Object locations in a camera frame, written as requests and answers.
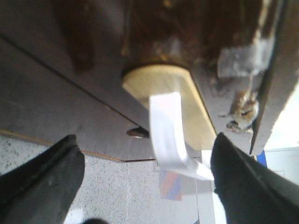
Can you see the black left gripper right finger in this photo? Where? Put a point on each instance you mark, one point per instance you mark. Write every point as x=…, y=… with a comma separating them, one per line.
x=250, y=192

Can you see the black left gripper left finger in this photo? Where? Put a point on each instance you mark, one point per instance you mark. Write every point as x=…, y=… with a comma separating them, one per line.
x=42, y=190

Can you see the dark wooden drawer cabinet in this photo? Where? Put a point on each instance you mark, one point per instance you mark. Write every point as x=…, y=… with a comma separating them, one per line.
x=241, y=56

